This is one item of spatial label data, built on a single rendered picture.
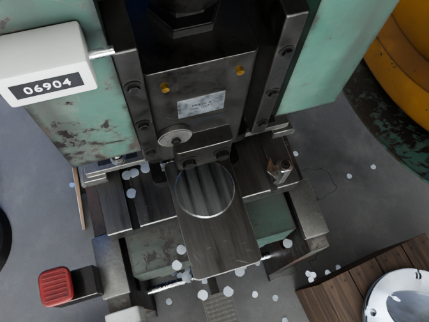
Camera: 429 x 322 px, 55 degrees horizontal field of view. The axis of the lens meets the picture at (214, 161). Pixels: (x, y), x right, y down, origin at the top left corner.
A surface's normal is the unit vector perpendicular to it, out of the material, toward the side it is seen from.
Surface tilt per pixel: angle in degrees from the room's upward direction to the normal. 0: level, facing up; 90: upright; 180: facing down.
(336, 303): 0
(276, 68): 90
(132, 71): 90
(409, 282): 0
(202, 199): 0
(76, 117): 90
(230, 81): 90
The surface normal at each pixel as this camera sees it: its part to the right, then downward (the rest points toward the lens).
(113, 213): 0.04, -0.36
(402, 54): -0.40, -0.41
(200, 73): 0.29, 0.90
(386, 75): -0.96, 0.25
